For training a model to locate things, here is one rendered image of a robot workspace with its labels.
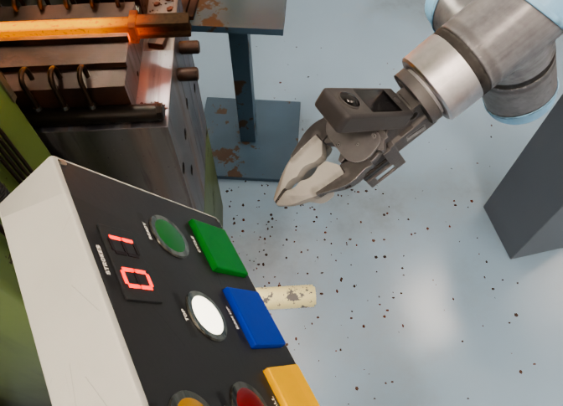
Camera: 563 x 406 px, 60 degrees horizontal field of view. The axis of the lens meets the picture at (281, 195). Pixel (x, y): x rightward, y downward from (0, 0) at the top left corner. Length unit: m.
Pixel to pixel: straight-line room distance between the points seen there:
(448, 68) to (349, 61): 1.77
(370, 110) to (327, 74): 1.73
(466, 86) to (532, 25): 0.08
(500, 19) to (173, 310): 0.43
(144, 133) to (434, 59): 0.52
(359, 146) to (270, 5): 0.89
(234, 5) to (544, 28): 0.96
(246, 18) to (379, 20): 1.28
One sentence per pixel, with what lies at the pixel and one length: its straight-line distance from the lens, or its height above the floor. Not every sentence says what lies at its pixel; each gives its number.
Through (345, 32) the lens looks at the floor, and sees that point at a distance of 2.46.
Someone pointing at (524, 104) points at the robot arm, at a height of 1.11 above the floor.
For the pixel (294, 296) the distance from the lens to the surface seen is 0.98.
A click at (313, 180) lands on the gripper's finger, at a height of 1.09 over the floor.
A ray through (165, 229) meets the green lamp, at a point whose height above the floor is 1.10.
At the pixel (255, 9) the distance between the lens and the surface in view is 1.38.
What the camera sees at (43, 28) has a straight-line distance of 0.96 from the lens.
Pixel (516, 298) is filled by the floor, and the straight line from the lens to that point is 1.84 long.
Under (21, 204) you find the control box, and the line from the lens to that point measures 0.51.
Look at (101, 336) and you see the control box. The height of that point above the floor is 1.19.
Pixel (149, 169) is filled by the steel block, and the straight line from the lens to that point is 0.97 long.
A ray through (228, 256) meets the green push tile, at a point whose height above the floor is 1.01.
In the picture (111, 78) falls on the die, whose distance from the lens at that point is 0.87.
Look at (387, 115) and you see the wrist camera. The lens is 0.53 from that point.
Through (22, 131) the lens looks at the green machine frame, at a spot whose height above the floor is 0.99.
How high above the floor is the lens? 1.56
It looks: 58 degrees down
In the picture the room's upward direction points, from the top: straight up
